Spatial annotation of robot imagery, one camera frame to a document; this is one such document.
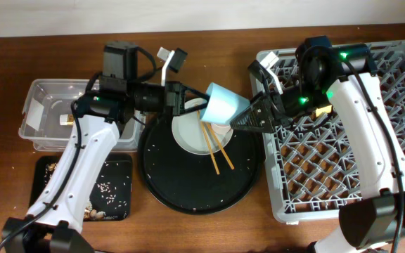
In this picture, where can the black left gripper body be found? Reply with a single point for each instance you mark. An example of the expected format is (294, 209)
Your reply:
(157, 98)

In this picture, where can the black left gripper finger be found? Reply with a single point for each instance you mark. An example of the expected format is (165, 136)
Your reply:
(195, 92)
(194, 108)

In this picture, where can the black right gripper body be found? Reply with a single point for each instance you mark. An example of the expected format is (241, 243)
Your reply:
(280, 115)

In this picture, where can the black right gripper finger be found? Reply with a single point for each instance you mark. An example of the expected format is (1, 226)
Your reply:
(260, 120)
(259, 101)

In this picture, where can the blue cup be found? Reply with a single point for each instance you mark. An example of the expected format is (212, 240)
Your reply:
(223, 105)

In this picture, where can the grey plate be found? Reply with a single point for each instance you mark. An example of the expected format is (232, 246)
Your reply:
(188, 134)

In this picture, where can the wooden chopstick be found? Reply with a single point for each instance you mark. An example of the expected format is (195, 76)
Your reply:
(207, 141)
(220, 146)

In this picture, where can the pink cup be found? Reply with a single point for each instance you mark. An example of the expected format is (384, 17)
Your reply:
(220, 129)

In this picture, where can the yellow bowl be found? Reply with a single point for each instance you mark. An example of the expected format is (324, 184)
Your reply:
(327, 109)

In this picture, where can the gold chopstick wrapper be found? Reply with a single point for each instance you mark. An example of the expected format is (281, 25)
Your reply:
(66, 120)

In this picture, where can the food leftovers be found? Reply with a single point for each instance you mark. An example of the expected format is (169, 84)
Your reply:
(91, 213)

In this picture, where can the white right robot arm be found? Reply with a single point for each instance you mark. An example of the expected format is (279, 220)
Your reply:
(346, 78)

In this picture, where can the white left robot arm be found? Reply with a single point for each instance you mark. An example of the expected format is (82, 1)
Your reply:
(111, 98)

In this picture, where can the grey dishwasher rack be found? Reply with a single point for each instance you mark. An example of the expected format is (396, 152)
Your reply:
(310, 175)

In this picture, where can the round black tray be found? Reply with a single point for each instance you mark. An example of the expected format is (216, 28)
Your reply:
(197, 184)

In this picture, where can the black rectangular tray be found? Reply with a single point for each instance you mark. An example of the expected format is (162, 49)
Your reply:
(111, 191)

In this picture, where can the clear plastic bin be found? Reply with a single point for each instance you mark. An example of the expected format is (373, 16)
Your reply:
(47, 103)

